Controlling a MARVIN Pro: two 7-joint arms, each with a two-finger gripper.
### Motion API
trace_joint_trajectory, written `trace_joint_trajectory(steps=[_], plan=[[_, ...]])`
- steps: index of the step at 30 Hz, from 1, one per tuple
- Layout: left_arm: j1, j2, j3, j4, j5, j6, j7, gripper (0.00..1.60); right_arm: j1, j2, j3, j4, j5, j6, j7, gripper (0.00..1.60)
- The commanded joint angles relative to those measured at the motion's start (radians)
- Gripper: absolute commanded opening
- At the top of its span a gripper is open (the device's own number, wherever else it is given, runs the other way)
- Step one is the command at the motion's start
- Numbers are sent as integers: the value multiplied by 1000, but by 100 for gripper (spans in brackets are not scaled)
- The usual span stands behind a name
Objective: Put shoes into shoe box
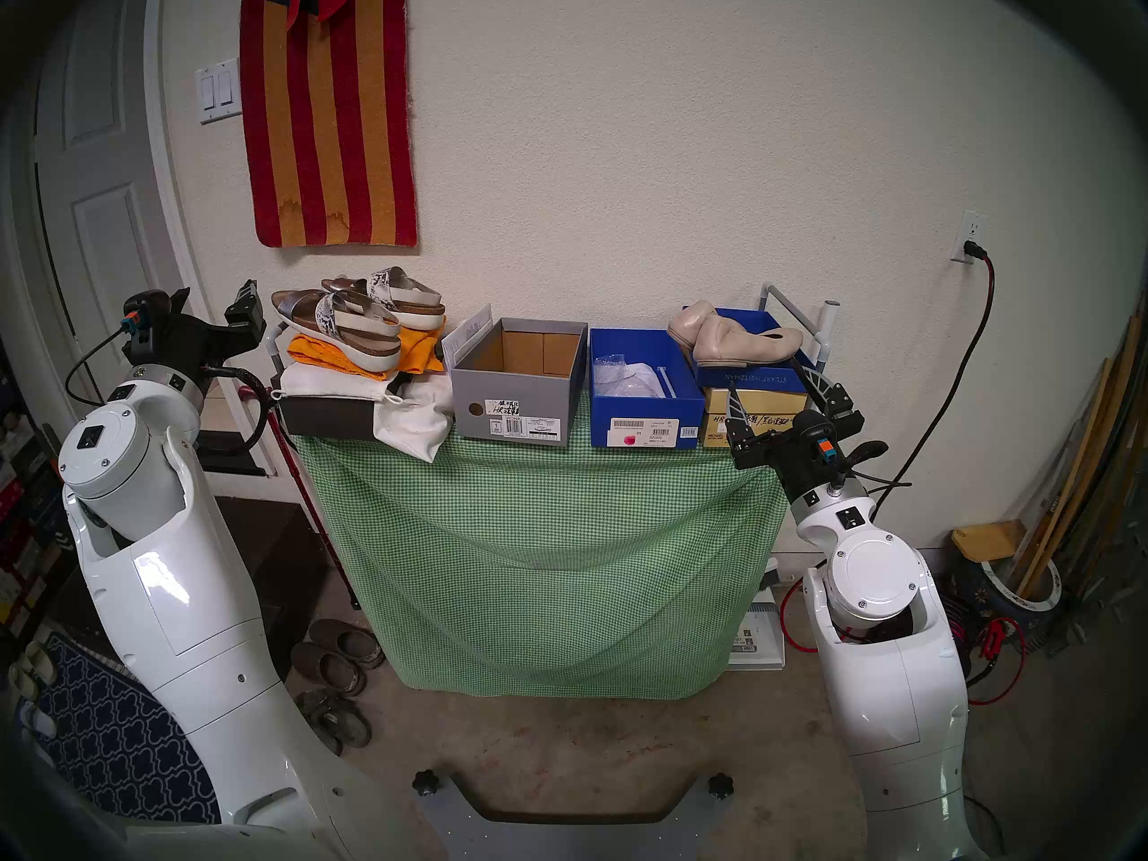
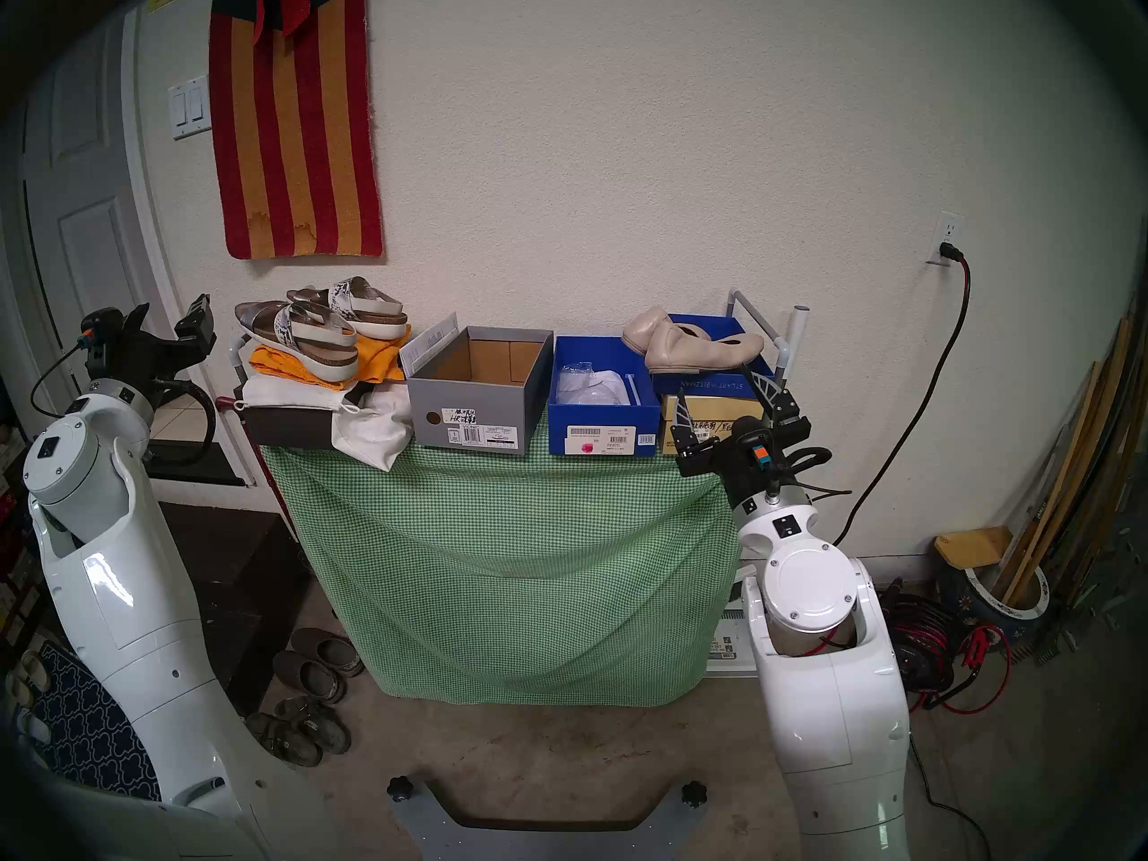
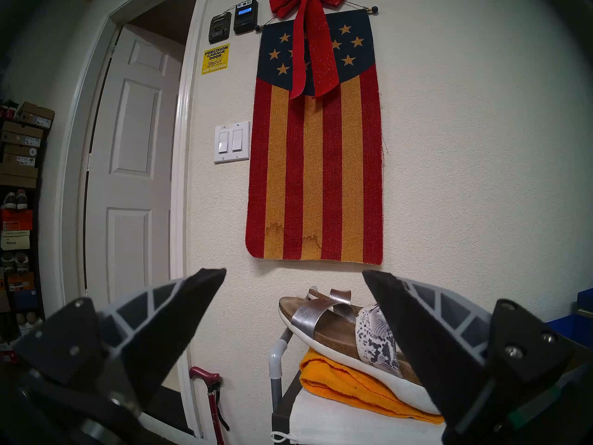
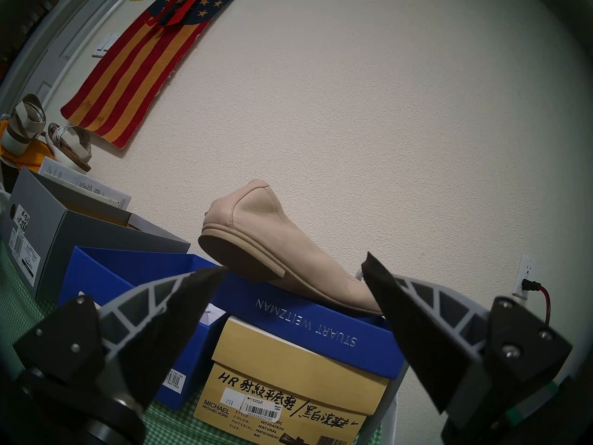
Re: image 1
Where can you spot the tan gold shoe box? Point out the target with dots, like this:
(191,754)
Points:
(771,404)

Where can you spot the open blue shoe box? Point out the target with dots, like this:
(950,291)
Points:
(646,408)

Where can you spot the black base knob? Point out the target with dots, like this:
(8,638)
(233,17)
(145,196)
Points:
(425,783)
(720,786)

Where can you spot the folded orange cloth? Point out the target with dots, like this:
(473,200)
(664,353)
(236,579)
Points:
(309,352)

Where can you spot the leaning wooden boards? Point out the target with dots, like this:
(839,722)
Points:
(1090,447)

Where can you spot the tan cardboard block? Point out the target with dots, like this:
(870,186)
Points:
(987,541)

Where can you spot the thin red cane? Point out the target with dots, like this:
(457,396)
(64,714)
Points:
(310,502)

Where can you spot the navy patterned rug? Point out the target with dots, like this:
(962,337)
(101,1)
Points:
(117,743)

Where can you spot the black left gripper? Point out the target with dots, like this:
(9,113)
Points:
(193,343)

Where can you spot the folded white cloth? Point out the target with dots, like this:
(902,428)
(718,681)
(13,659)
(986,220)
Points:
(323,417)

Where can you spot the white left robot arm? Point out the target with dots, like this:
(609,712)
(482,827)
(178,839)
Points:
(179,599)

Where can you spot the green checked tablecloth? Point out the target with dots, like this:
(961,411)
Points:
(538,554)

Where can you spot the white floor device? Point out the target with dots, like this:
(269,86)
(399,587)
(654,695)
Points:
(758,639)

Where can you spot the dark brown wooden chest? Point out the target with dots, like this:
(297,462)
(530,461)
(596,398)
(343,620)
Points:
(269,554)

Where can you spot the silver snake-print platform sandal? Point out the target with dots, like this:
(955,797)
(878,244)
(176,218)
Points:
(414,308)
(359,341)

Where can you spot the white slipper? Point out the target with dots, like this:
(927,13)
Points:
(36,720)
(31,666)

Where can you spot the cluttered storage shelf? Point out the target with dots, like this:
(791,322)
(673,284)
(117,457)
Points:
(22,509)

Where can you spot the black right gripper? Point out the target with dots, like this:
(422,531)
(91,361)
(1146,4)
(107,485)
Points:
(794,460)

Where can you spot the white printed box lid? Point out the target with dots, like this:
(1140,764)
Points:
(466,334)

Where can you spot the white panel door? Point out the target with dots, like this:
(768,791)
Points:
(99,151)

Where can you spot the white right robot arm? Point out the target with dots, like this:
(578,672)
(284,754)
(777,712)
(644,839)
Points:
(888,689)

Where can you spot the white wall outlet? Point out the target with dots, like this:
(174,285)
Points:
(969,231)

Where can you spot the grey cardboard shoe box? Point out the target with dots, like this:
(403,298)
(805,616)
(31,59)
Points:
(516,397)

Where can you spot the dark olive sandal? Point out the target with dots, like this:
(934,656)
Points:
(345,720)
(318,734)

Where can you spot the dark blue white-rimmed pot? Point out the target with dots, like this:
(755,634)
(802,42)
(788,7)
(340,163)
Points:
(969,590)

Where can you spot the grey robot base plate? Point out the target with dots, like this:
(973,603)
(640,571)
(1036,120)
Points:
(574,841)

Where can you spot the red orange striped flag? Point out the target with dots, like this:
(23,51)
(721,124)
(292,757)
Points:
(327,133)

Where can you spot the white double light switch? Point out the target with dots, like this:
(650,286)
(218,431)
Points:
(218,91)

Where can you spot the beige ballet shoe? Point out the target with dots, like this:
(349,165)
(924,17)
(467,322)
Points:
(689,326)
(744,346)

